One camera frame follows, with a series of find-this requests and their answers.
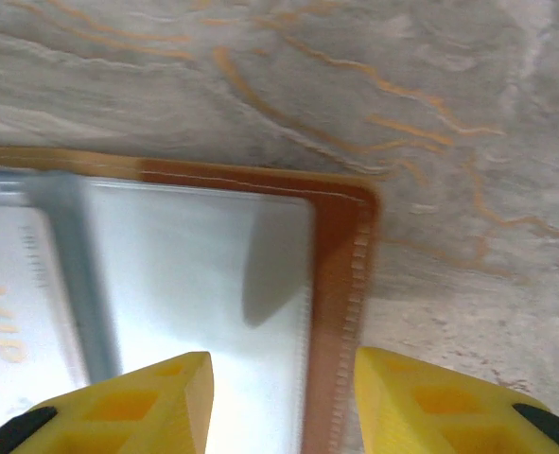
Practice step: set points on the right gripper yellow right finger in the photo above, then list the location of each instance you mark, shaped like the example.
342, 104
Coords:
449, 416

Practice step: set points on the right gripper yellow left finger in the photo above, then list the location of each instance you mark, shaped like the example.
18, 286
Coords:
118, 416

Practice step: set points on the white VIP card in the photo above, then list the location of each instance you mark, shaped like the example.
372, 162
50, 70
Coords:
14, 284

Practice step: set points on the brown leather card holder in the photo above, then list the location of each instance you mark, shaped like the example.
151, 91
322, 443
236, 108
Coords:
189, 246

